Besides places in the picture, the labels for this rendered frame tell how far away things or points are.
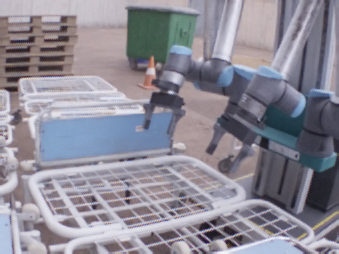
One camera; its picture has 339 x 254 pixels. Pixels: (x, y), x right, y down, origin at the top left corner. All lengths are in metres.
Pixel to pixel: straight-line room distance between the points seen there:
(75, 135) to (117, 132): 0.22
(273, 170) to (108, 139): 0.88
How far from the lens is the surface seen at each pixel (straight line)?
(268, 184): 2.09
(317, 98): 1.57
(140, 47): 7.70
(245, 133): 1.20
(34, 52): 5.42
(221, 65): 1.57
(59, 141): 1.72
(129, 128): 1.84
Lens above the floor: 1.20
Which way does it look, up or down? 17 degrees down
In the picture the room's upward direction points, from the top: 6 degrees clockwise
